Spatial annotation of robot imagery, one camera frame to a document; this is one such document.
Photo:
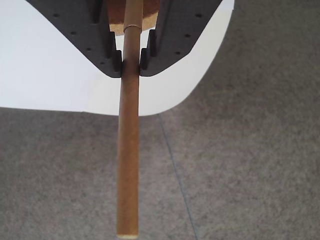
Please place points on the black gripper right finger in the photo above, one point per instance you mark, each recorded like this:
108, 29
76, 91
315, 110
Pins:
180, 32

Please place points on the brown cylindrical pen holder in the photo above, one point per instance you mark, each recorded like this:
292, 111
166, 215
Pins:
150, 13

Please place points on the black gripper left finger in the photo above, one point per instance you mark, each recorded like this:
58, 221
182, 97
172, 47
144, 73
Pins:
82, 25

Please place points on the tan paper pen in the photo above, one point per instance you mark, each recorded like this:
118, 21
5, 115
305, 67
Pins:
128, 150

